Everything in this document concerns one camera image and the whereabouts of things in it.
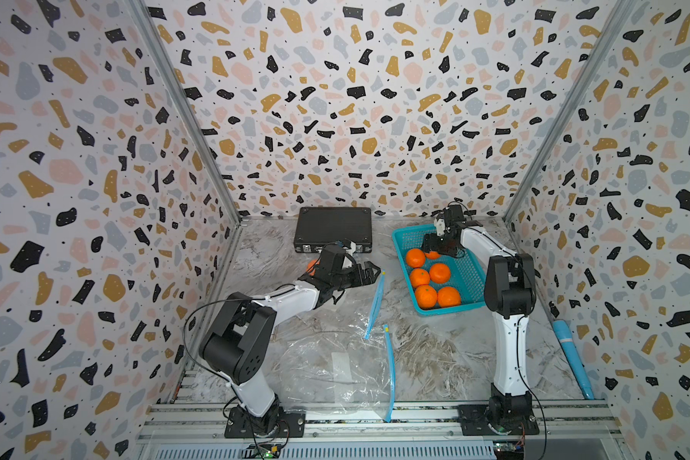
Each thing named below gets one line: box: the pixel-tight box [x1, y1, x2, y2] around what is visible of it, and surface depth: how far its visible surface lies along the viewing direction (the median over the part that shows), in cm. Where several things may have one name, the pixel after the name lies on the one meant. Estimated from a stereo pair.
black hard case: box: [293, 207, 373, 254], surface depth 118 cm
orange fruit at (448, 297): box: [437, 286, 461, 308], surface depth 94 cm
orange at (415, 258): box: [406, 248, 426, 269], surface depth 105 cm
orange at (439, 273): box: [429, 262, 451, 284], surface depth 102 cm
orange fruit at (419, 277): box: [410, 267, 431, 289], surface depth 99 cm
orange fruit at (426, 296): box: [414, 284, 438, 310], surface depth 93 cm
